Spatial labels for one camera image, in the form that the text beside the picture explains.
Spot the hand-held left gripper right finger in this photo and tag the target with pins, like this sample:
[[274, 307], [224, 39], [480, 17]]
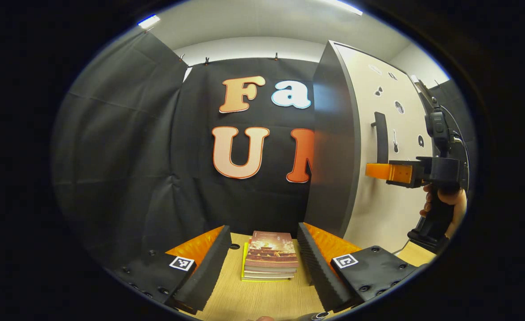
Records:
[[318, 272]]

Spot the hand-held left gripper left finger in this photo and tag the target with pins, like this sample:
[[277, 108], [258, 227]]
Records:
[[208, 272]]

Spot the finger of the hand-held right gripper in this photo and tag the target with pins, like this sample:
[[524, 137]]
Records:
[[398, 173]]

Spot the white cabinet door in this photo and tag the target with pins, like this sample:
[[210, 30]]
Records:
[[378, 214]]

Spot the thin pale book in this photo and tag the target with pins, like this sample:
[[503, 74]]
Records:
[[269, 273]]

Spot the brown picture cover book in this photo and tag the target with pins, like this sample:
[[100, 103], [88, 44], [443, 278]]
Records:
[[271, 249]]

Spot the black backdrop cloth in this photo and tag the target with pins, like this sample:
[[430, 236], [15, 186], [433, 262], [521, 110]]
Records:
[[124, 156]]

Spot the long ceiling light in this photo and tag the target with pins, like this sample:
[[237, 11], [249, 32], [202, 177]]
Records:
[[149, 21], [347, 7]]

